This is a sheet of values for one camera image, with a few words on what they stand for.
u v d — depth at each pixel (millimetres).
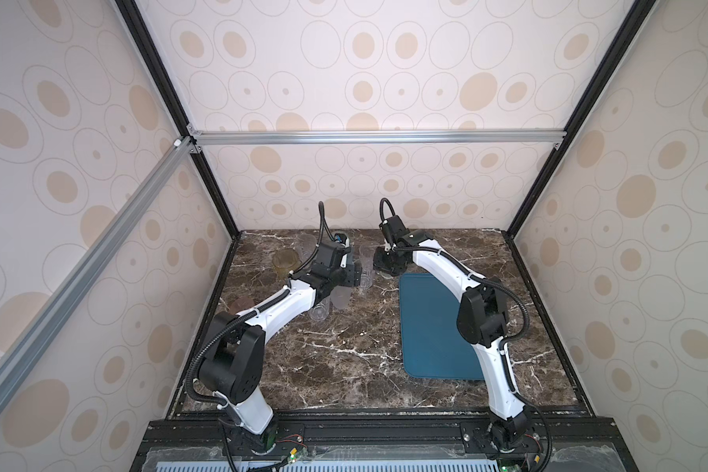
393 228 779
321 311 965
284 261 1161
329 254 684
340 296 998
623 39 715
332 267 700
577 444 732
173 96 815
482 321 585
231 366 453
